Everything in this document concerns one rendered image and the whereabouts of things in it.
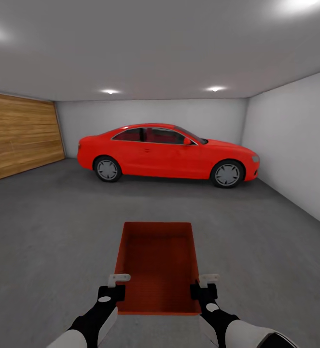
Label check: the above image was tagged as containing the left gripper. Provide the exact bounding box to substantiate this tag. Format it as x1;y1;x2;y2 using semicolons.
98;285;125;302

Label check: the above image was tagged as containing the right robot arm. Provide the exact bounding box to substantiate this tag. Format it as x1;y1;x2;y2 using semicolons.
190;274;300;348

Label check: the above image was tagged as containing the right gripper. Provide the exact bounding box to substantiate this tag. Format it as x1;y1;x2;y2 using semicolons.
190;282;218;302

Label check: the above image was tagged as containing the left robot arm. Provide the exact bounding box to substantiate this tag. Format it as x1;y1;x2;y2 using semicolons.
46;274;131;348

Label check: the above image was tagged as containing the storage box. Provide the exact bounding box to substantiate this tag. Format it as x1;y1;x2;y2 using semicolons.
114;222;202;316

